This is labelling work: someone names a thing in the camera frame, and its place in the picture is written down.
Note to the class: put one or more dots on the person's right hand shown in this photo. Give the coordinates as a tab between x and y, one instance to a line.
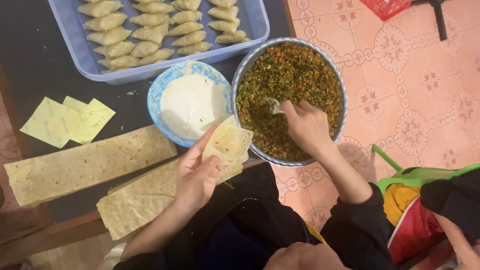
309	127

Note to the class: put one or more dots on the person's left hand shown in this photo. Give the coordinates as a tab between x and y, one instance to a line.
195	180

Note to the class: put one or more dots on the person's right fingers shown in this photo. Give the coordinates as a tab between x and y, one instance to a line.
290	108

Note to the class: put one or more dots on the metal spoon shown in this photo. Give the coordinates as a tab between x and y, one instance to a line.
273	105

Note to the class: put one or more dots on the pastry wrapper cone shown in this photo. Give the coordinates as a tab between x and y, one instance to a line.
230	142

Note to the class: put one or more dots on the green and orange vegetable filling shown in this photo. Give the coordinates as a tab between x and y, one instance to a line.
285	71

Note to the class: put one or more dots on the round metal bowl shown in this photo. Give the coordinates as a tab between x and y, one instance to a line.
339	75

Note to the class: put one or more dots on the white flour paste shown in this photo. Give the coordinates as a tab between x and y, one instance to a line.
187	105

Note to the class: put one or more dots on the person's black clothing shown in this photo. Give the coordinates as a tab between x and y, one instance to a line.
255	213

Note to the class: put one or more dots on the blue and white bowl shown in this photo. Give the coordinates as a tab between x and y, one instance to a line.
157	93

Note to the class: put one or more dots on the red plastic basket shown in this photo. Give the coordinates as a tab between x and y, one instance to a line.
386	7

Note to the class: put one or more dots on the green plastic stool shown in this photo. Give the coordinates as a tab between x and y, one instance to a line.
416	175

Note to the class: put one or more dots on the rows of raw samosas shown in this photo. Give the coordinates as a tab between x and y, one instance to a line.
150	33

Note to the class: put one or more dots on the black metal stand leg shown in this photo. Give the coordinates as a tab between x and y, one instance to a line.
438	18

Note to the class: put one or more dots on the long pastry sheet strip stack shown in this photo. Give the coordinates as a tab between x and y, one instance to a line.
82	165
138	202

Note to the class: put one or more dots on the yellow paper with handwriting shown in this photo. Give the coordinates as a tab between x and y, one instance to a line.
95	120

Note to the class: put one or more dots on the small yellow paper piece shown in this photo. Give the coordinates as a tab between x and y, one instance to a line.
75	103

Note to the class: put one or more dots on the clear blue plastic tray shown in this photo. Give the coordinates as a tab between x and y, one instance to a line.
75	48

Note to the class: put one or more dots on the white rounded object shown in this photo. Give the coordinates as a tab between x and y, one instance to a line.
112	257

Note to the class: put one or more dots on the large yellow paper square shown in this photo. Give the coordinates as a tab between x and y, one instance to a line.
48	122

